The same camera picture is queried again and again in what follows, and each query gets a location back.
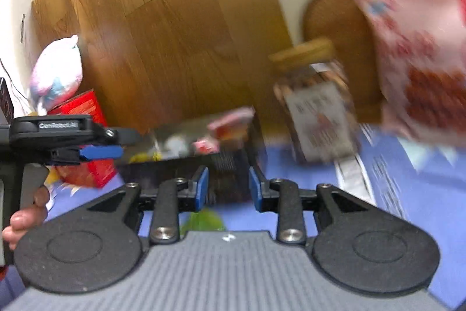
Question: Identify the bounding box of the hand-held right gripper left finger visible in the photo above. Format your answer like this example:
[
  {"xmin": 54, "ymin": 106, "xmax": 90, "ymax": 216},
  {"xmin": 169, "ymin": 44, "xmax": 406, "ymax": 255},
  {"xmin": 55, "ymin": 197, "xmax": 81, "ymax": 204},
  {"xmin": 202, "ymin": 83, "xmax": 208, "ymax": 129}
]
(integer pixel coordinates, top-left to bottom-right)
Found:
[{"xmin": 87, "ymin": 166, "xmax": 210, "ymax": 244}]

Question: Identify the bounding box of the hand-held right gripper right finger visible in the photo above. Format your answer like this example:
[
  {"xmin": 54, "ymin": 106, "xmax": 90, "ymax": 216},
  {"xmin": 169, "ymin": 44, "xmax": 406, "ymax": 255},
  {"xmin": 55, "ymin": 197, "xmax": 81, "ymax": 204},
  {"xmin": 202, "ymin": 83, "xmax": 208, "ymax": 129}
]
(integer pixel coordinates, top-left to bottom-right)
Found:
[{"xmin": 248, "ymin": 165, "xmax": 375, "ymax": 245}]

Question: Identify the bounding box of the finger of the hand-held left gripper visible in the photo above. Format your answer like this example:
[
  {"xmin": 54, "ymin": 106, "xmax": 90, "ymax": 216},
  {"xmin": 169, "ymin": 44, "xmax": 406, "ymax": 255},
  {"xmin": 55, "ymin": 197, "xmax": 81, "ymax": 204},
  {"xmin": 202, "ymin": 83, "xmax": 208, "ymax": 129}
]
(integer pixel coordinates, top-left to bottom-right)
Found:
[
  {"xmin": 51, "ymin": 145, "xmax": 123, "ymax": 166},
  {"xmin": 93, "ymin": 127, "xmax": 143, "ymax": 146}
]

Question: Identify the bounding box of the yellow snack packet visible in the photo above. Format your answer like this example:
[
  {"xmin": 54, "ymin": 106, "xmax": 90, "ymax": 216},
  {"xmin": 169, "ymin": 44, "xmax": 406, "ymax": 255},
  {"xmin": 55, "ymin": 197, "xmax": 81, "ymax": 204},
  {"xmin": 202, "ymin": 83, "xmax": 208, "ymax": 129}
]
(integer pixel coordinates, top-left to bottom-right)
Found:
[{"xmin": 128, "ymin": 150, "xmax": 161, "ymax": 164}]

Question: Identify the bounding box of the green snack packet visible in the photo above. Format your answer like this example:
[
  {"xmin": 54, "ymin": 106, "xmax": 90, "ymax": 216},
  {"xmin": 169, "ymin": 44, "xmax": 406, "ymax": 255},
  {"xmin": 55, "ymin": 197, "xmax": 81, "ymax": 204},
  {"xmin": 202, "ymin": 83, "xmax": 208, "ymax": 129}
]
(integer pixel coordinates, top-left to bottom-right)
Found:
[{"xmin": 180, "ymin": 207, "xmax": 227, "ymax": 233}]

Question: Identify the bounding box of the black tin box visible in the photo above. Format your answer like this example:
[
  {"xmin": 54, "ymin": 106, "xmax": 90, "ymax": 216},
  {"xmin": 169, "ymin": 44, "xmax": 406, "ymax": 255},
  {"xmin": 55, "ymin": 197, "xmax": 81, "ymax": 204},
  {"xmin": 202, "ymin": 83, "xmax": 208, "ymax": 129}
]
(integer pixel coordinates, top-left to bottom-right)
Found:
[{"xmin": 116, "ymin": 110, "xmax": 268, "ymax": 204}]

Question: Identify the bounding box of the small pink snack packet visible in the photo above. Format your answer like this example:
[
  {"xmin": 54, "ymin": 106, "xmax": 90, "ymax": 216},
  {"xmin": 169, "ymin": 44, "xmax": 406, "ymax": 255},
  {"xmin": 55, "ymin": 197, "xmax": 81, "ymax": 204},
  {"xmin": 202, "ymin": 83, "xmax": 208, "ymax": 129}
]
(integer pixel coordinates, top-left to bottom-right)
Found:
[{"xmin": 192, "ymin": 137, "xmax": 220, "ymax": 156}]

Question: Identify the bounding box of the person's left hand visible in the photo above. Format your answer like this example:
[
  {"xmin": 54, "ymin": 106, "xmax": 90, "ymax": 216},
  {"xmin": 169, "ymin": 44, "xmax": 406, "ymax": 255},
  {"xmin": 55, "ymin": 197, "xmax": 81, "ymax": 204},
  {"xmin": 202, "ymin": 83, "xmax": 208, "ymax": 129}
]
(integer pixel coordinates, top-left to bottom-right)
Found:
[{"xmin": 2, "ymin": 186, "xmax": 51, "ymax": 251}]

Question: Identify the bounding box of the red gift box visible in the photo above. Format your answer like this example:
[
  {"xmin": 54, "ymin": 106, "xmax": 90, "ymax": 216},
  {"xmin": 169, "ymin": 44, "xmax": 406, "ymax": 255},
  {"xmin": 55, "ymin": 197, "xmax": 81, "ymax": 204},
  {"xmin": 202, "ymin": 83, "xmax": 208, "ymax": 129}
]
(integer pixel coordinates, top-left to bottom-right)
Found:
[{"xmin": 47, "ymin": 89, "xmax": 118, "ymax": 188}]

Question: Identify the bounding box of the blue printed cloth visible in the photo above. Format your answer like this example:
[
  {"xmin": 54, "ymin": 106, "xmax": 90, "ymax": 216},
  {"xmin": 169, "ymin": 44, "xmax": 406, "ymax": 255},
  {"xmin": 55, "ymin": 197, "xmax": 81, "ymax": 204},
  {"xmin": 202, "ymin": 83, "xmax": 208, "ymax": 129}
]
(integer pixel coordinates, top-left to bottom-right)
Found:
[{"xmin": 0, "ymin": 123, "xmax": 466, "ymax": 311}]

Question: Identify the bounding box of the pastel plush toy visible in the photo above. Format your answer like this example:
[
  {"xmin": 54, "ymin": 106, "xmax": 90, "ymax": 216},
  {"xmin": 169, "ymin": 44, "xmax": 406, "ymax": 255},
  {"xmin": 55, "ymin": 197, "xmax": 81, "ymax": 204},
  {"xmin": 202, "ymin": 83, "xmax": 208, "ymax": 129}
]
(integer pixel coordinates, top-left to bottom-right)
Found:
[{"xmin": 30, "ymin": 35, "xmax": 84, "ymax": 115}]

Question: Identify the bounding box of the clear nut jar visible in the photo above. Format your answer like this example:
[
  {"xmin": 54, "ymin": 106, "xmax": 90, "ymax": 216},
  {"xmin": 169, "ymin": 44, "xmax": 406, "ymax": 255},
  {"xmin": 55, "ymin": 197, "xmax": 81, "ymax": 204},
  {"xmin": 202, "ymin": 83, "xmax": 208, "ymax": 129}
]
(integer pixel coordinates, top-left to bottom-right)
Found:
[{"xmin": 269, "ymin": 38, "xmax": 361, "ymax": 164}]

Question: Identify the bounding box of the wooden board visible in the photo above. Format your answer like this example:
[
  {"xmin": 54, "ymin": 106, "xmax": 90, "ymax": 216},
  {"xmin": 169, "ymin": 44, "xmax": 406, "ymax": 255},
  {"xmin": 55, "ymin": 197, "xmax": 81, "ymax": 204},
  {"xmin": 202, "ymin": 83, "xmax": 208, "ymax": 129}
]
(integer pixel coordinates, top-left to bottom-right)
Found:
[{"xmin": 302, "ymin": 0, "xmax": 386, "ymax": 124}]

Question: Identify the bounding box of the pink snack bag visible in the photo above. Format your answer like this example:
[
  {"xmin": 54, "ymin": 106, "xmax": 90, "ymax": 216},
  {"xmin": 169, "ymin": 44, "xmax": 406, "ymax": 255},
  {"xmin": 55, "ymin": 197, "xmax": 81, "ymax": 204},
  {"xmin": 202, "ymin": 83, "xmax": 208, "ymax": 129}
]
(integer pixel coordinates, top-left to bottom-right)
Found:
[{"xmin": 344, "ymin": 0, "xmax": 466, "ymax": 151}]

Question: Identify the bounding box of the black cable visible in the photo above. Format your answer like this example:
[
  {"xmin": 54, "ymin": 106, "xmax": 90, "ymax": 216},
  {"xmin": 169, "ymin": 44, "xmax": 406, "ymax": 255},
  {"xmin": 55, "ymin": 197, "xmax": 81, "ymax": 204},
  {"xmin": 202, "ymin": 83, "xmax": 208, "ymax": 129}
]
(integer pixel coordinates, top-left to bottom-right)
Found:
[{"xmin": 0, "ymin": 58, "xmax": 31, "ymax": 111}]

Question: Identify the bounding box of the wood-grain wall sheet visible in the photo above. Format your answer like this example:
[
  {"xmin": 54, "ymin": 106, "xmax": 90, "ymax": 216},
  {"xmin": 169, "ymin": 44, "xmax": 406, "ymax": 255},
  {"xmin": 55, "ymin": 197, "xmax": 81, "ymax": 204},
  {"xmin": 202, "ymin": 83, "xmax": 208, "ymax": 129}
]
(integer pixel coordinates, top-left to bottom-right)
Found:
[{"xmin": 31, "ymin": 0, "xmax": 303, "ymax": 151}]

